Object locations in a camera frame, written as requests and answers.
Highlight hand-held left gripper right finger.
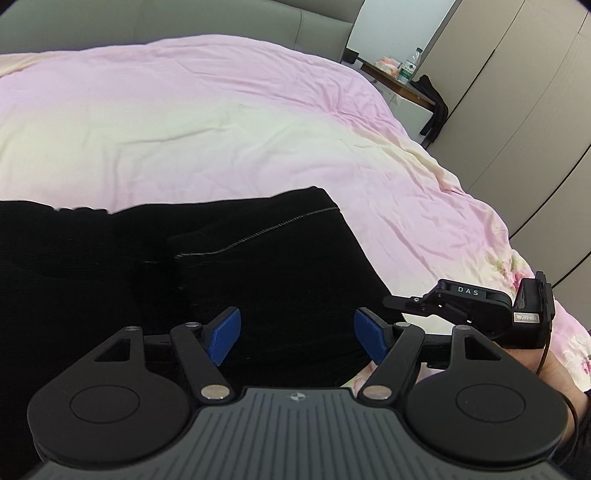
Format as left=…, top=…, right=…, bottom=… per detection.
left=353, top=308, right=507, bottom=408

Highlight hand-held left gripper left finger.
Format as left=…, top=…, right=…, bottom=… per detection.
left=90, top=306, right=243, bottom=404

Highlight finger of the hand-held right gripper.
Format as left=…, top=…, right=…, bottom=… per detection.
left=382, top=292, right=474, bottom=326

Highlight black pants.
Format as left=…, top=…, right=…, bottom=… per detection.
left=0, top=186, right=403, bottom=480

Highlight person's right hand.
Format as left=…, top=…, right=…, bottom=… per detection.
left=501, top=346, right=591, bottom=409

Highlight beige wardrobe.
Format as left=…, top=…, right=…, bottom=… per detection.
left=416, top=0, right=591, bottom=289

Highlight black hanging cloth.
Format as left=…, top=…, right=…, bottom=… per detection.
left=410, top=75, right=450, bottom=149

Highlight white bedside table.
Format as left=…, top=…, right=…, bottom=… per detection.
left=359, top=59, right=437, bottom=141

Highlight pink floral blanket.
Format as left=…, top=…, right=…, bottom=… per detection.
left=0, top=36, right=591, bottom=398

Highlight clear water bottle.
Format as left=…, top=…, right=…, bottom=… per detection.
left=398, top=47, right=424, bottom=85

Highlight grey padded headboard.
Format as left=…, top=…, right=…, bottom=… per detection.
left=0, top=0, right=366, bottom=62

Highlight black cable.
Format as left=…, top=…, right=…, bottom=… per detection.
left=534, top=318, right=581, bottom=462

